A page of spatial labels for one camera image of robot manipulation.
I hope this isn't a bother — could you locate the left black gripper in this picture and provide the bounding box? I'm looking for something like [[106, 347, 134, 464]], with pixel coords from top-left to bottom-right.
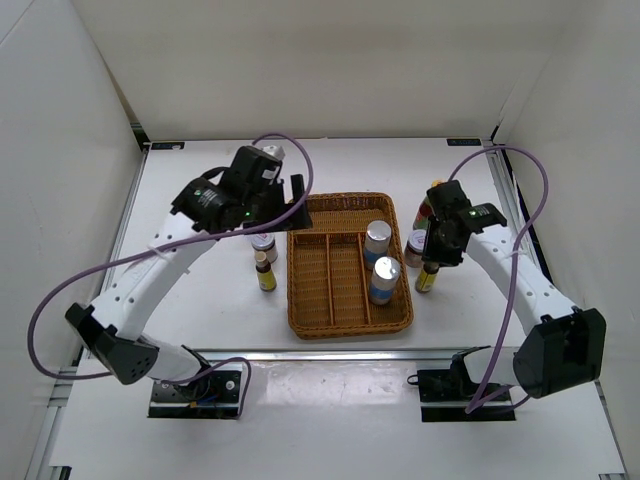
[[242, 174, 311, 235]]

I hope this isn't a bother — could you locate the white-lid jar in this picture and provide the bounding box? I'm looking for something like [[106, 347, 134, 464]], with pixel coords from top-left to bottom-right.
[[404, 229, 426, 268], [250, 233, 278, 264]]

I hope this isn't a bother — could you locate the small yellow bottle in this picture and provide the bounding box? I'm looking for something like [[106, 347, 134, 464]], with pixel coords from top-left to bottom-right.
[[414, 263, 439, 293], [254, 251, 277, 292]]

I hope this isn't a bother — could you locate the silver-top shaker bottle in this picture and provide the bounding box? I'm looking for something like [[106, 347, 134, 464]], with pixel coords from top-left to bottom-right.
[[363, 220, 392, 270], [368, 256, 401, 305]]

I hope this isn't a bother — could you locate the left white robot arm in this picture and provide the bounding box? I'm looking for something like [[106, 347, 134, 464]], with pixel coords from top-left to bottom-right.
[[65, 145, 312, 400]]

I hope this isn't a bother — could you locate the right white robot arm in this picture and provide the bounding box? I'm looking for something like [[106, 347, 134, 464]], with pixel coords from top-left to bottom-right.
[[422, 180, 606, 400]]

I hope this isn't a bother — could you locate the right green sauce bottle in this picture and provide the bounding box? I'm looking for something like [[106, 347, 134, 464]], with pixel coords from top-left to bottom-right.
[[412, 194, 433, 230]]

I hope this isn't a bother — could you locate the woven wicker basket tray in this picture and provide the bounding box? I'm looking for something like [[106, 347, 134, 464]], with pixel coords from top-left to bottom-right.
[[287, 192, 413, 340]]

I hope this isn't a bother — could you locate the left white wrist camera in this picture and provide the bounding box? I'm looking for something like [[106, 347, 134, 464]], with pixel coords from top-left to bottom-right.
[[260, 145, 285, 161]]

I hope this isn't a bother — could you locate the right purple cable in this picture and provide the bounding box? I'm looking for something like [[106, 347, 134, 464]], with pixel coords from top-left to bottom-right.
[[447, 145, 551, 415]]

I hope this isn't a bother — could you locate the purple cable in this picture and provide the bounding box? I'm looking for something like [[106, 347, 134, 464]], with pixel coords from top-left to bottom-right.
[[27, 132, 315, 419], [447, 145, 551, 415]]

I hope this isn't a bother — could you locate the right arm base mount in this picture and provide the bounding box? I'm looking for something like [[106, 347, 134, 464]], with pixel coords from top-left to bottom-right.
[[407, 369, 516, 423]]

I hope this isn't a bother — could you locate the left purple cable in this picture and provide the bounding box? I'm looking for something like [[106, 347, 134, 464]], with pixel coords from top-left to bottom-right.
[[27, 132, 315, 419]]

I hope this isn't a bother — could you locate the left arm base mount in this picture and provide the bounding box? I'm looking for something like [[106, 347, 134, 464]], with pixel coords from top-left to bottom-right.
[[147, 357, 252, 420]]

